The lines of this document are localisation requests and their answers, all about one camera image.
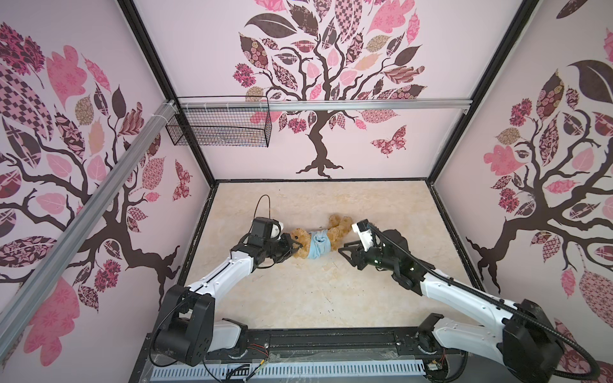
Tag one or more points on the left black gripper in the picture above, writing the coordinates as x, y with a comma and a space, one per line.
287, 242

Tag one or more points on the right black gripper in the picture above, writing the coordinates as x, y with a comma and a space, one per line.
355, 251

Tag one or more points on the light blue fleece hoodie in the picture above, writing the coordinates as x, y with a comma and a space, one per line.
320, 244

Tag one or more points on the brown plush teddy bear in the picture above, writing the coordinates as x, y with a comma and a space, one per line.
338, 228

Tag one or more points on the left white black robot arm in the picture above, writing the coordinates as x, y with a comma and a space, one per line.
185, 329

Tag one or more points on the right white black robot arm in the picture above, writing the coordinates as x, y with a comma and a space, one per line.
505, 332

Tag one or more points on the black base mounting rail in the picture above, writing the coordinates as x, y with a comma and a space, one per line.
336, 345

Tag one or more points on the white slotted cable duct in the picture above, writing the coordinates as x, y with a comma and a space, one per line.
285, 371

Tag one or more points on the black wire mesh basket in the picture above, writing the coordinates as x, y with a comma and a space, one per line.
228, 121

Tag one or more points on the rear aluminium rail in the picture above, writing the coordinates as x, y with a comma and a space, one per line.
446, 103

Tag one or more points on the aluminium rail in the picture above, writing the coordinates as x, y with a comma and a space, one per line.
446, 103
23, 306

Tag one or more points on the left aluminium rail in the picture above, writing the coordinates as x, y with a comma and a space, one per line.
23, 306

